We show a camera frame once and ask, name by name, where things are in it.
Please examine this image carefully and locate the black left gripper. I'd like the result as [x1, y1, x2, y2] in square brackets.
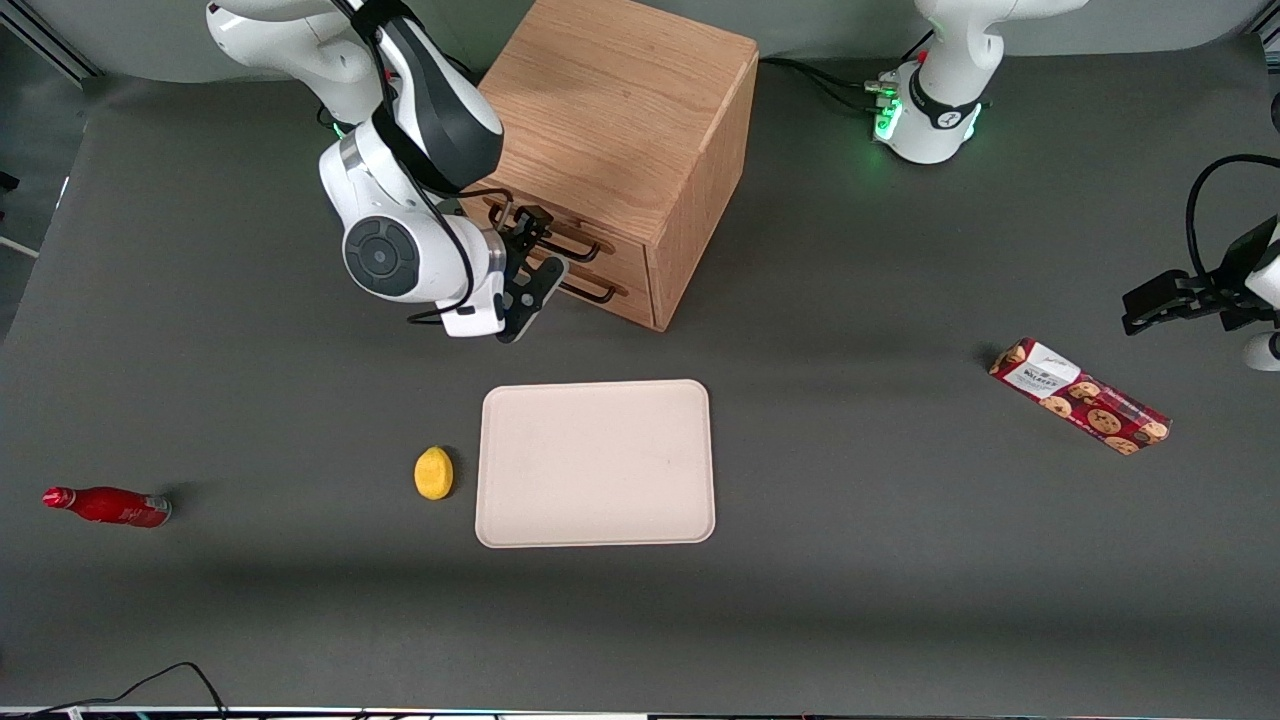
[1122, 248, 1263, 336]

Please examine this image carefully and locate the black cable at table edge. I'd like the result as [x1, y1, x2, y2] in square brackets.
[0, 662, 229, 717]

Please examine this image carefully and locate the red cookie box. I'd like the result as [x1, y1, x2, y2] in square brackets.
[988, 337, 1172, 457]

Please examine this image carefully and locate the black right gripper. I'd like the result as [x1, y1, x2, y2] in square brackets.
[497, 205, 571, 344]

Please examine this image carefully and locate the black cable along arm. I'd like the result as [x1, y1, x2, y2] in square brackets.
[340, 0, 513, 327]

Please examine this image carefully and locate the wooden drawer cabinet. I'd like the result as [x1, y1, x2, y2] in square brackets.
[455, 0, 759, 333]

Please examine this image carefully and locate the red bottle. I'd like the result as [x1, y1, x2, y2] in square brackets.
[42, 486, 173, 529]

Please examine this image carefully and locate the black base cable bundle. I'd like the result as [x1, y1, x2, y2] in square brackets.
[758, 55, 901, 113]

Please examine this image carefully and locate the wooden drawer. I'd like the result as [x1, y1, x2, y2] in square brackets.
[465, 190, 653, 293]
[540, 240, 656, 331]

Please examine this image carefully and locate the black wire drawer handle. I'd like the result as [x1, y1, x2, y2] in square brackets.
[484, 197, 615, 264]
[558, 278, 631, 305]

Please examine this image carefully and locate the beige plastic tray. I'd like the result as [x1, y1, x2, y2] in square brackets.
[475, 379, 717, 549]

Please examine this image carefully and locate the aluminium frame rail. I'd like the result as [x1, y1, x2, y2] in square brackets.
[15, 0, 101, 81]

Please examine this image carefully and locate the black looped gripper cable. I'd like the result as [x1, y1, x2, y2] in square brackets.
[1186, 154, 1280, 283]

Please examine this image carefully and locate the yellow lemon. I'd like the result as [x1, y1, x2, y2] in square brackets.
[414, 446, 455, 501]

